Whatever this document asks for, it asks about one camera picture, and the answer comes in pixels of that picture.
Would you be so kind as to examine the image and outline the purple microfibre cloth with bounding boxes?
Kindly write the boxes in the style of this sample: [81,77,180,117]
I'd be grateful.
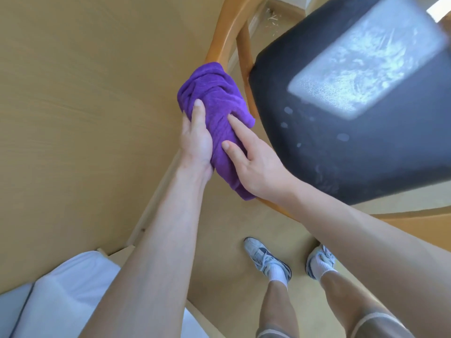
[177,61,257,202]

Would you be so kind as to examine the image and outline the person's right white sneaker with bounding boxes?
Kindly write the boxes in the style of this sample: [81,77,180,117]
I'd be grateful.
[305,244,337,281]

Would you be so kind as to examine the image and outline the person's right forearm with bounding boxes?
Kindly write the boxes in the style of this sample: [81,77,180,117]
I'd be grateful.
[281,179,451,338]

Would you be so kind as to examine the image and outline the person's leg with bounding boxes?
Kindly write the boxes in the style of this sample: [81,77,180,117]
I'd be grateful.
[259,279,300,338]
[319,270,399,331]

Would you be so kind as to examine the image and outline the person's left white sneaker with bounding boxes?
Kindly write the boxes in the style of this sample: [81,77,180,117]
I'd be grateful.
[243,237,292,282]

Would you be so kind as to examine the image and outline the person's right hand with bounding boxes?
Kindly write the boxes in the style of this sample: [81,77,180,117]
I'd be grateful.
[222,113,300,205]

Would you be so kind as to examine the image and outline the wooden chair with black seat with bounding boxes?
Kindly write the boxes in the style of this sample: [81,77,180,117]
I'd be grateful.
[205,0,451,252]

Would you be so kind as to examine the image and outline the person's right white sock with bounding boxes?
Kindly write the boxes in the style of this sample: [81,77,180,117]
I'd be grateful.
[311,255,338,283]

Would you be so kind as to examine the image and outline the person's khaki shorts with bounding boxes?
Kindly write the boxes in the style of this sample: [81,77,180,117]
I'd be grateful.
[256,311,411,338]

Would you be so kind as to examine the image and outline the person's left leg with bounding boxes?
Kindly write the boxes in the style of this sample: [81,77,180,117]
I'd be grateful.
[259,279,300,338]

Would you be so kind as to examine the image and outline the person's left forearm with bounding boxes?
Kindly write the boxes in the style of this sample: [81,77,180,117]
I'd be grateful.
[79,165,209,338]

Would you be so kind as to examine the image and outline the person's white sneaker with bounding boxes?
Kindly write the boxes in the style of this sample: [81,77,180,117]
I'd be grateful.
[305,244,337,281]
[243,237,292,282]

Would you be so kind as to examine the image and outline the person's right leg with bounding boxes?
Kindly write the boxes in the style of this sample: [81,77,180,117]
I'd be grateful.
[319,270,399,331]

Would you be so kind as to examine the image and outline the person's left hand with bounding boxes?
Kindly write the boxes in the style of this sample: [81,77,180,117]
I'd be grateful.
[178,99,215,182]

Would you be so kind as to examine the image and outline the person's white sock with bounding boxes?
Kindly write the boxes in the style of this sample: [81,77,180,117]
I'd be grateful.
[267,262,289,291]
[311,255,338,283]

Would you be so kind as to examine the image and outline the person's left white sock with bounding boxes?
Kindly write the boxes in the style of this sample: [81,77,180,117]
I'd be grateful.
[267,262,289,291]

